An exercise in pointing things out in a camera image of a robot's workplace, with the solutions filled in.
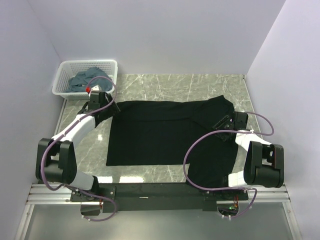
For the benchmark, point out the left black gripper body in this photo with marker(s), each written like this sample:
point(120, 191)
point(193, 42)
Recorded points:
point(109, 98)

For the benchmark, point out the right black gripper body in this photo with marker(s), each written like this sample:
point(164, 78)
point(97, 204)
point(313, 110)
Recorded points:
point(224, 136)

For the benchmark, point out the black t shirt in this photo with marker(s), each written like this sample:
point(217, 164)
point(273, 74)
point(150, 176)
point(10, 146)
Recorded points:
point(148, 133)

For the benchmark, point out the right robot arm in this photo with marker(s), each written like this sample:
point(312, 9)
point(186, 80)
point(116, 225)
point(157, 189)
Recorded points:
point(264, 161)

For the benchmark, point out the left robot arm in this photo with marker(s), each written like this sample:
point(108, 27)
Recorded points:
point(56, 158)

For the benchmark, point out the grey blue t shirt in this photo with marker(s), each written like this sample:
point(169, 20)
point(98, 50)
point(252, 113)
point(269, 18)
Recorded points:
point(80, 81)

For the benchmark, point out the white plastic laundry basket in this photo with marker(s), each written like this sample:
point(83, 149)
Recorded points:
point(70, 68)

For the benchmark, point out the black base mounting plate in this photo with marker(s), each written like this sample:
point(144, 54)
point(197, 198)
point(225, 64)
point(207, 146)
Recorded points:
point(166, 196)

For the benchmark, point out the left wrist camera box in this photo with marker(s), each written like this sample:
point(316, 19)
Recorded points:
point(89, 89)

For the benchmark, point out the aluminium rail frame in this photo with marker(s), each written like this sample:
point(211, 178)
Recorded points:
point(49, 215)

